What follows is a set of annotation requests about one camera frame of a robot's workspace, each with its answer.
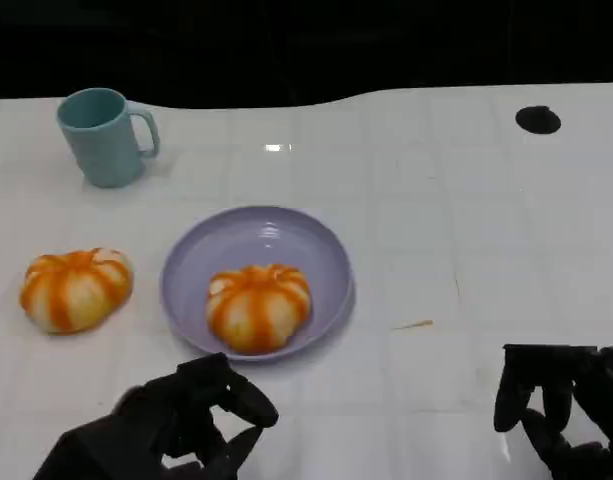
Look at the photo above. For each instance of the thin wooden stick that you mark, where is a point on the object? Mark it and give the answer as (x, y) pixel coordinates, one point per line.
(413, 325)

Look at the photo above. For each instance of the orange and white bread roll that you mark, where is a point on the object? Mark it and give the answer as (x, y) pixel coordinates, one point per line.
(258, 310)
(76, 292)

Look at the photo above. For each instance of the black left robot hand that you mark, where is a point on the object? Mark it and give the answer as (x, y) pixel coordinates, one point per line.
(176, 420)

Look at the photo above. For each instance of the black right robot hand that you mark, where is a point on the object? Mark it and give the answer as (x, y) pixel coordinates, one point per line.
(576, 390)

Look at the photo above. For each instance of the lilac plate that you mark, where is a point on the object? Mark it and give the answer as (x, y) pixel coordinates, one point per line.
(266, 240)

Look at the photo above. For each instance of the pale green mug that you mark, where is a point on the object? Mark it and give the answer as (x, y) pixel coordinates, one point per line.
(103, 150)

